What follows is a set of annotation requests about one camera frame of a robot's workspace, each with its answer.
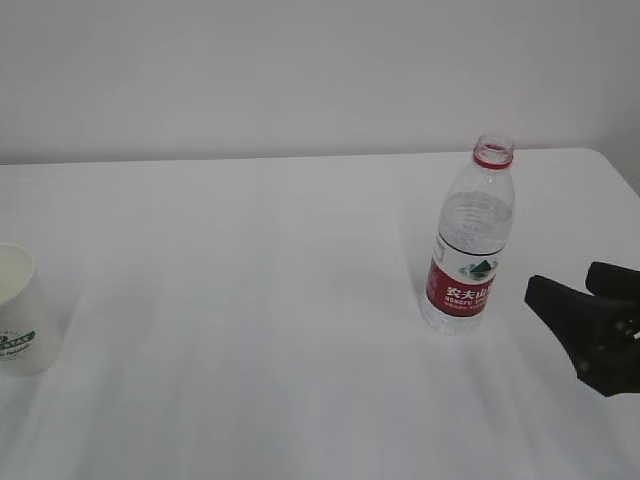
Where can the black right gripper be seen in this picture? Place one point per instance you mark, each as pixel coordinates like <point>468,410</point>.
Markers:
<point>599,332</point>

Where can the clear Nongfu Spring water bottle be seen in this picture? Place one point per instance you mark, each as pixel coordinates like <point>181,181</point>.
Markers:
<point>474,225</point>

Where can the white paper coffee cup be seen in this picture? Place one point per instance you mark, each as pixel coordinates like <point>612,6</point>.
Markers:
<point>31,339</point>

